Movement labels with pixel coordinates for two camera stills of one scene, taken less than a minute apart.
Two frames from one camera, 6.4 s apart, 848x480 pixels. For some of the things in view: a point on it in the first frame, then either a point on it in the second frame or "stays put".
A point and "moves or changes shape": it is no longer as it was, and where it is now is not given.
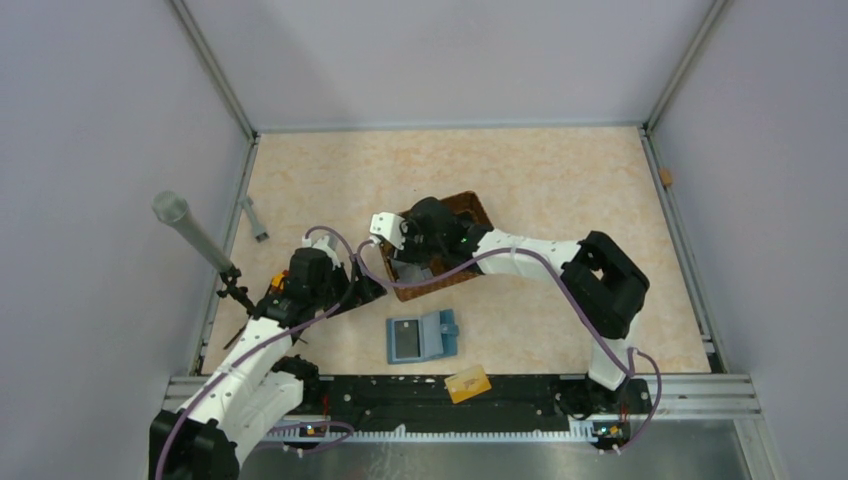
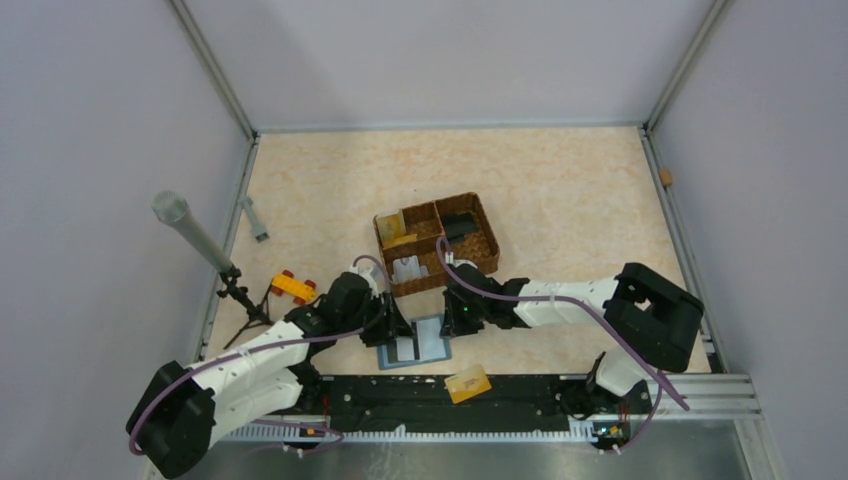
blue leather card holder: (437, 337) moves or changes shape
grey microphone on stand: (172, 208) stays put
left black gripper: (362, 290) -> (389, 326)
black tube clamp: (230, 277) stays put
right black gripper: (408, 227) -> (453, 325)
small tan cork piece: (666, 176) stays put
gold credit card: (467, 384) stays put
